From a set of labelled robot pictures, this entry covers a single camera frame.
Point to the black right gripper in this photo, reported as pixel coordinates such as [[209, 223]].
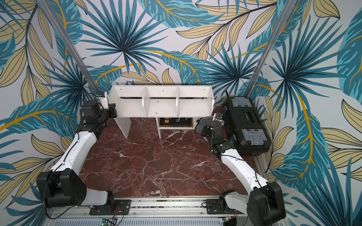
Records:
[[204, 129]]

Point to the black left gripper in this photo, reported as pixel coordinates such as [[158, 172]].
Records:
[[112, 108]]

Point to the grey cleaning cloth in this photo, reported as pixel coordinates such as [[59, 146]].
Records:
[[205, 122]]

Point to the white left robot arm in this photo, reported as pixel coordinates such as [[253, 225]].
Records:
[[61, 185]]

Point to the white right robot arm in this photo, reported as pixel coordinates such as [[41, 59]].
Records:
[[264, 203]]

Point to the white wooden bookshelf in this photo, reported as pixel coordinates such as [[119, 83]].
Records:
[[160, 101]]

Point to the black yellow tool tray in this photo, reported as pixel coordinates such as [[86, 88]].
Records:
[[176, 122]]

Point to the black plastic toolbox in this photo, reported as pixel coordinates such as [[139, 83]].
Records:
[[246, 132]]

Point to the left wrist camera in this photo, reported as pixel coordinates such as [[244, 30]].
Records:
[[102, 96]]

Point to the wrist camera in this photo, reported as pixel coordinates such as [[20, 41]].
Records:
[[218, 117], [102, 96]]

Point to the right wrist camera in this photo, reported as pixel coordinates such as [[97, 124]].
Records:
[[218, 117]]

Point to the left aluminium corner post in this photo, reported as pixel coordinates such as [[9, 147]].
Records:
[[60, 28]]

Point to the aluminium corner post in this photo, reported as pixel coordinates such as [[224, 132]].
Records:
[[269, 45], [60, 28]]

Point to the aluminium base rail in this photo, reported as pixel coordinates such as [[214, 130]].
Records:
[[157, 211]]

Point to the right aluminium corner post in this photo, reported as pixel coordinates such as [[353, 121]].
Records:
[[269, 45]]

